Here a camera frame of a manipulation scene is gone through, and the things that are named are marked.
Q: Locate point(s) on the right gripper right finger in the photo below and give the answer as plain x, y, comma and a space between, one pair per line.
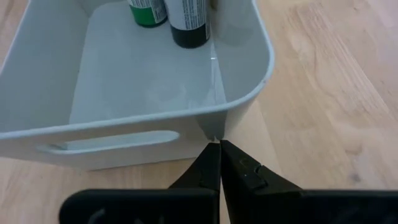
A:
242, 180

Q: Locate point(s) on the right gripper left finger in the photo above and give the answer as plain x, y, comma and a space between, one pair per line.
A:
202, 174

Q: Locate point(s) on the black-capped dye bottle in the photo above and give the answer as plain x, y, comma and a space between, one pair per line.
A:
191, 28

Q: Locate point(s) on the green-capped dye bottle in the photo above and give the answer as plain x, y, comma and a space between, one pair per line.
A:
147, 14

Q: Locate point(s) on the grey plastic bin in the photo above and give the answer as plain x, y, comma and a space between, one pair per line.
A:
124, 77

